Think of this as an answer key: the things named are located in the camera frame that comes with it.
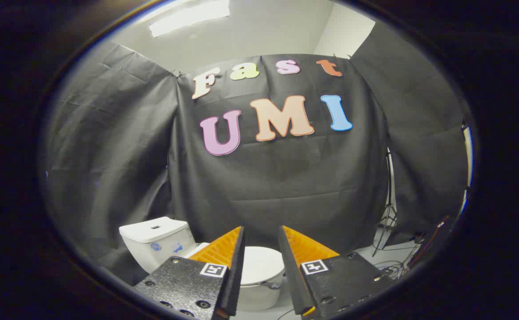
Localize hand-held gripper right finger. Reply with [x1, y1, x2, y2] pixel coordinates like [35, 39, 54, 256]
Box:
[278, 225, 395, 320]

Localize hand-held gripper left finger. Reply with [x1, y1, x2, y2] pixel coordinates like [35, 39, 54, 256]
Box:
[134, 226, 245, 320]

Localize white toilet lid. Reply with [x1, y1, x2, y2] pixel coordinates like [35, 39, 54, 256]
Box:
[184, 242, 285, 286]

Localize white toilet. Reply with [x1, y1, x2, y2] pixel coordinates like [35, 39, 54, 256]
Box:
[119, 217, 285, 312]

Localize black backdrop cloth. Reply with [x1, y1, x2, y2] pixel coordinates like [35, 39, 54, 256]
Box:
[41, 20, 471, 285]

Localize black tripod stand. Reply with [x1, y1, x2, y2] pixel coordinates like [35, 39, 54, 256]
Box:
[373, 149, 398, 257]

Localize dark floor cables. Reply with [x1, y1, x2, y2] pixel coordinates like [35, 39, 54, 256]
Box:
[375, 258, 415, 280]

